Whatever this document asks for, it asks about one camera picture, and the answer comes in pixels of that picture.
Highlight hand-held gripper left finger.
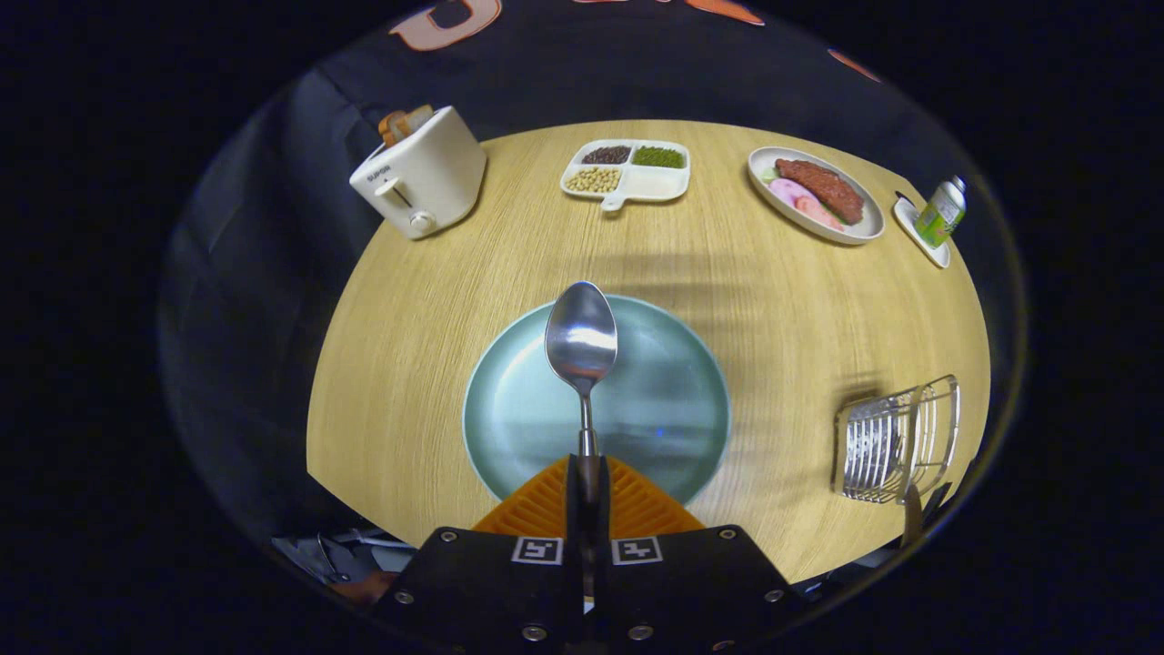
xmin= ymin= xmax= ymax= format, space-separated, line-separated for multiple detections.
xmin=368 ymin=455 xmax=583 ymax=655

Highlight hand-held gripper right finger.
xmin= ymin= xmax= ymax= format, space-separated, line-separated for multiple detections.
xmin=596 ymin=455 xmax=806 ymax=655

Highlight metal fork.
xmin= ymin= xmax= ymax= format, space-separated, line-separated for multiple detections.
xmin=898 ymin=480 xmax=925 ymax=549

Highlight metal spoon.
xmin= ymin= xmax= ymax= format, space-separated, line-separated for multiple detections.
xmin=544 ymin=280 xmax=619 ymax=510

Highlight teal round plate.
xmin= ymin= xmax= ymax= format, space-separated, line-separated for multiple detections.
xmin=462 ymin=293 xmax=732 ymax=508

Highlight salmon pink ham slice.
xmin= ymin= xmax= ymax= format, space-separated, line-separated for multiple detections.
xmin=794 ymin=194 xmax=847 ymax=231

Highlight beige round plate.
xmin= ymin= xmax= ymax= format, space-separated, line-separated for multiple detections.
xmin=747 ymin=146 xmax=886 ymax=247

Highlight white divided tray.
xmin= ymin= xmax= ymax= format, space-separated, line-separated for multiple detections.
xmin=559 ymin=138 xmax=692 ymax=212

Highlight cream white toaster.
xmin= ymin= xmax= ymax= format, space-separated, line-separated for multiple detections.
xmin=349 ymin=106 xmax=488 ymax=241

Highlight pile of yellow soybeans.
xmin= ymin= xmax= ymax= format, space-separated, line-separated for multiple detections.
xmin=565 ymin=166 xmax=623 ymax=194

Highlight brown grilled steak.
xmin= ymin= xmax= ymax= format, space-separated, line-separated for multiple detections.
xmin=775 ymin=158 xmax=866 ymax=226

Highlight small white coaster tray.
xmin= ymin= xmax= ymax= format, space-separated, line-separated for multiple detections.
xmin=893 ymin=196 xmax=952 ymax=269

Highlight silver green label bottle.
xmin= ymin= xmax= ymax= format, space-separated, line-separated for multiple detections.
xmin=914 ymin=176 xmax=968 ymax=249

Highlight toasted bread slice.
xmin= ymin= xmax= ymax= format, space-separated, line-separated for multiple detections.
xmin=378 ymin=104 xmax=436 ymax=149

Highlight metal wire basket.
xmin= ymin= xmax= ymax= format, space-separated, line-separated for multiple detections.
xmin=831 ymin=374 xmax=961 ymax=505

